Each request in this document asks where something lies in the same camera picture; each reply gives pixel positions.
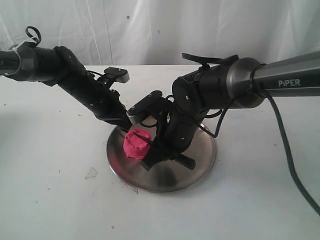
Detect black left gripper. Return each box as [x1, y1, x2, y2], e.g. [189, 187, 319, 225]
[84, 84, 132, 130]

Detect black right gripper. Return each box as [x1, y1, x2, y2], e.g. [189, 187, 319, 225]
[140, 109, 200, 171]

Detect pink play dough lump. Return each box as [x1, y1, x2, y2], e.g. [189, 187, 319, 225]
[123, 128, 152, 160]

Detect black knife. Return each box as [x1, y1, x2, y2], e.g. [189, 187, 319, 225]
[133, 132, 153, 145]

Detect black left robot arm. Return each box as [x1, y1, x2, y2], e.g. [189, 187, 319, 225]
[0, 44, 132, 130]

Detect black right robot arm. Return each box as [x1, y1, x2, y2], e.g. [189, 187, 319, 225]
[141, 52, 320, 170]

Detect round stainless steel plate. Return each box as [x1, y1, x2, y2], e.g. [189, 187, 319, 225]
[106, 127, 217, 193]

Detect white backdrop curtain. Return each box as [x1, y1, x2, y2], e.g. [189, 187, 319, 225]
[0, 0, 320, 65]

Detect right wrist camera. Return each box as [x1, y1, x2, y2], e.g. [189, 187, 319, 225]
[126, 90, 173, 124]

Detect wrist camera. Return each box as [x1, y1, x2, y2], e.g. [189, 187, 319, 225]
[104, 67, 130, 84]
[126, 90, 173, 124]

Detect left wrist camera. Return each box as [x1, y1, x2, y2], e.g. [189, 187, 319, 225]
[104, 67, 130, 84]

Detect left arm cable loop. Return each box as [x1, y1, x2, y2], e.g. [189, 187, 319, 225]
[24, 25, 41, 47]

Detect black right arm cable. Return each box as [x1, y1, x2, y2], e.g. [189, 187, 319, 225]
[259, 84, 320, 216]

